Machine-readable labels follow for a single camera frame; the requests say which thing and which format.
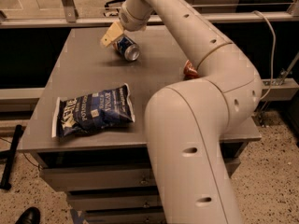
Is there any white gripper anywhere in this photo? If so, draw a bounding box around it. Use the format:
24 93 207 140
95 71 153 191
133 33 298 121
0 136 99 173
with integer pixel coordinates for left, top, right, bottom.
101 0 153 47

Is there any blue pepsi can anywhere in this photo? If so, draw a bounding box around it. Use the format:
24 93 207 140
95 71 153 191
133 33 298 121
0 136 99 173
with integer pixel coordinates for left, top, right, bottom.
113 36 140 62

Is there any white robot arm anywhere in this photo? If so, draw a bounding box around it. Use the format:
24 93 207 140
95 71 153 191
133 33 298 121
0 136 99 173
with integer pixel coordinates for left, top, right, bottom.
101 0 262 224

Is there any orange soda can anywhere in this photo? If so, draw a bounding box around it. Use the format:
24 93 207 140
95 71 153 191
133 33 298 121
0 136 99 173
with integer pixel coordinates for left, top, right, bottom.
183 61 199 79

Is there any grey metal railing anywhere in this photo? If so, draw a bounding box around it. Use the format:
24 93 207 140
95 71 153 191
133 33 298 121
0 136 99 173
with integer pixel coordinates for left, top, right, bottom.
0 0 299 28

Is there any blue kettle chips bag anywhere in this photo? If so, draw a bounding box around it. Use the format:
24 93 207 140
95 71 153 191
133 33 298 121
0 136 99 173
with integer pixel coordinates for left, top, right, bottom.
51 83 135 137

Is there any top grey drawer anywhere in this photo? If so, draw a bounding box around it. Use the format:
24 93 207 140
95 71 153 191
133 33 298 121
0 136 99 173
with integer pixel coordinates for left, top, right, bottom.
39 158 241 192

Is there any grey drawer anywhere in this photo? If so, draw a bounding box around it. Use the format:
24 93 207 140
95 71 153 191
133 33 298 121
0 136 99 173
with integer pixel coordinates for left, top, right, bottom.
85 206 166 224
67 186 162 211
39 158 241 192

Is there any black stand leg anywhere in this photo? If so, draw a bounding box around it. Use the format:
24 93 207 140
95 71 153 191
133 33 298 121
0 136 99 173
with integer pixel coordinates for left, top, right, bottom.
0 125 23 190

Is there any middle grey drawer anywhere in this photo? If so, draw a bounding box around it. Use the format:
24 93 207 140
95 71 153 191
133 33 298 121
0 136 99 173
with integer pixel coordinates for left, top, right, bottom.
67 186 162 211

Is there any bottom grey drawer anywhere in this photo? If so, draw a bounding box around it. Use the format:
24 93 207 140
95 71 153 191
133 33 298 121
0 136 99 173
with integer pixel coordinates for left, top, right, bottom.
85 206 166 224

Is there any black shoe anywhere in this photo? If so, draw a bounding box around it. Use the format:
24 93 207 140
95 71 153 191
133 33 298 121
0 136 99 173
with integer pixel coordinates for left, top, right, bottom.
15 207 40 224

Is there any white cable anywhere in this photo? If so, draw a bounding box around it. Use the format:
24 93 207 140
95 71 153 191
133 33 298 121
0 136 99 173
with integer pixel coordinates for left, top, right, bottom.
251 10 278 102

